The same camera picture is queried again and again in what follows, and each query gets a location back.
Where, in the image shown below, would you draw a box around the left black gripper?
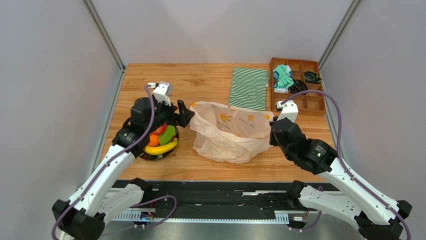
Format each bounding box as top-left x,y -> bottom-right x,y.
145,96 -> 195,134

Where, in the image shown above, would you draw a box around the red apple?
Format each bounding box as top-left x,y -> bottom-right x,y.
152,123 -> 168,135

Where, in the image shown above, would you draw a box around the banana print plastic bag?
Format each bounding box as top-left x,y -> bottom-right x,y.
190,101 -> 274,164

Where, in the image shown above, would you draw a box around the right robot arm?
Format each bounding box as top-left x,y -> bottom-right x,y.
269,117 -> 413,240

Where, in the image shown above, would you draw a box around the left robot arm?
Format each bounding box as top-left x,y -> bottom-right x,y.
51,95 -> 195,240

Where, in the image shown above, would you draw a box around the green starfruit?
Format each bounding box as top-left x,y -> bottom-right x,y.
159,125 -> 176,146

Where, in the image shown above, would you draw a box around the orange fruit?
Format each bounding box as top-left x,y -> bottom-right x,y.
148,133 -> 160,147

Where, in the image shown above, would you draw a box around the yellow banana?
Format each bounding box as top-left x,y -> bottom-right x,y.
143,141 -> 179,156

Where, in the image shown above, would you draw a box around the wooden compartment tray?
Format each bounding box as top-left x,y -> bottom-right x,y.
269,57 -> 326,117

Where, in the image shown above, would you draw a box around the green striped cloth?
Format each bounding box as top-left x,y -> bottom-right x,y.
228,67 -> 269,111

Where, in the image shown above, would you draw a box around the teal white socks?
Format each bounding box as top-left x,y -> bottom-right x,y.
272,64 -> 294,94

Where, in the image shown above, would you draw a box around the black fruit bowl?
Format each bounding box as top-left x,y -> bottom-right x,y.
131,118 -> 179,161

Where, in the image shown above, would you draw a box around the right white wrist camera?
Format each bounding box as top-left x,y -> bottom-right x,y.
275,100 -> 299,123

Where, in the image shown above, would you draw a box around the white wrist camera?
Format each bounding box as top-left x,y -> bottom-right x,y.
148,81 -> 173,107
275,100 -> 299,123

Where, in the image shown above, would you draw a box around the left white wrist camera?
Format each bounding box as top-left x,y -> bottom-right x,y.
148,81 -> 173,107

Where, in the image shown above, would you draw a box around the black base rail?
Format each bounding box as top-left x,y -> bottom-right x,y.
68,179 -> 370,231

